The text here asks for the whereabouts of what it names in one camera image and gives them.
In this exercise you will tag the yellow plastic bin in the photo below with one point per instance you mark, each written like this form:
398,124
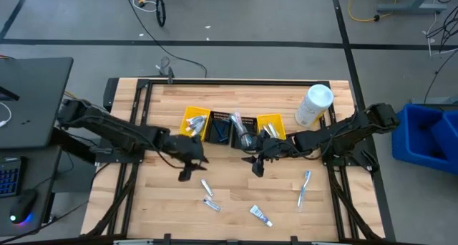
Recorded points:
186,113
278,120

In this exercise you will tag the dark grey low desk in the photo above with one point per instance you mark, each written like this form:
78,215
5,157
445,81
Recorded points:
39,173

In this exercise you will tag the black computer keyboard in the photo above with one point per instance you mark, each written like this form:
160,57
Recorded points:
9,177

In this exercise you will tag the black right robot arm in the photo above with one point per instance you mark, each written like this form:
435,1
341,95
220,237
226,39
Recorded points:
343,130

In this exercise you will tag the pale blue toothbrush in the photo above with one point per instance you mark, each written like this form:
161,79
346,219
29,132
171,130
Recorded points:
246,139

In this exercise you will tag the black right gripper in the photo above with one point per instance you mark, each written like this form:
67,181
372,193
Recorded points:
275,146

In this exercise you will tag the grey metal stand base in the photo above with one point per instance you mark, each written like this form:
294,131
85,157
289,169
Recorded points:
411,6

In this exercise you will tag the white blue toothpaste tube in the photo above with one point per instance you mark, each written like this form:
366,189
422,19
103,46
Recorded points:
260,215

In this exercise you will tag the black mesh plastic bin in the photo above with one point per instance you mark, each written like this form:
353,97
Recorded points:
253,125
229,117

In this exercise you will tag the small dark silver tube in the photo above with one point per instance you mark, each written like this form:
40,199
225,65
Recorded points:
273,130

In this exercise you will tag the green toothbrush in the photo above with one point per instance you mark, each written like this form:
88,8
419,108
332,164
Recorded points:
243,132

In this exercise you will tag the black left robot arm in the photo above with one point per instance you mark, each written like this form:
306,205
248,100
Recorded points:
118,130

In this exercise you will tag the white wipes canister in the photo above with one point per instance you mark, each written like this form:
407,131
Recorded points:
315,101

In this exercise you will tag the small blue storage bin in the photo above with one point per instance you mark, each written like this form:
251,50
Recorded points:
447,134

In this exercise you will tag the large blue storage bin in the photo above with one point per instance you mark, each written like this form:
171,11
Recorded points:
411,141

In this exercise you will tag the dark flat device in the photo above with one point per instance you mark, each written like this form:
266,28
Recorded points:
9,93

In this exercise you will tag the black lit computer mouse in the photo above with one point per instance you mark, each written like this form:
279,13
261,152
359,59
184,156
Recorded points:
23,205

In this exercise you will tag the small white pink tube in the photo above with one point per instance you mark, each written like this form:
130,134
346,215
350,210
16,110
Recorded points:
196,119

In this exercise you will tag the small silver grey tube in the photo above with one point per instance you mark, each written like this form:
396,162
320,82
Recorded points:
267,131

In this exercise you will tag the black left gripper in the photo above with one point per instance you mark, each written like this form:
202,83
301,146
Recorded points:
186,146

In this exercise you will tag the black desk top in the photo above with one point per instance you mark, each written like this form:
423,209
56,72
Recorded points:
35,101

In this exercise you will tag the black metal table frame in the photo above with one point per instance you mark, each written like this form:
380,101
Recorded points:
232,82

